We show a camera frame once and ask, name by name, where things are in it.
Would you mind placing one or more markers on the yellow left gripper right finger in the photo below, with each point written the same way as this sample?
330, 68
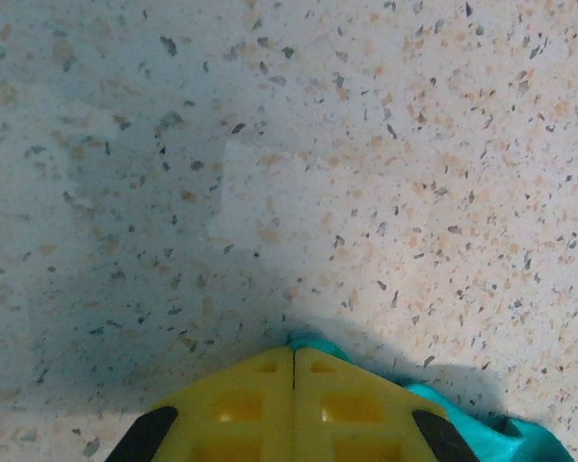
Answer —
356, 414

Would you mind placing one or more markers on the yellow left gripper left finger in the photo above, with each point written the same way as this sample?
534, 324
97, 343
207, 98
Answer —
241, 414

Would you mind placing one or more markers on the teal printed t-shirt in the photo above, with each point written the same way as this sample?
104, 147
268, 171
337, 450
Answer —
462, 428

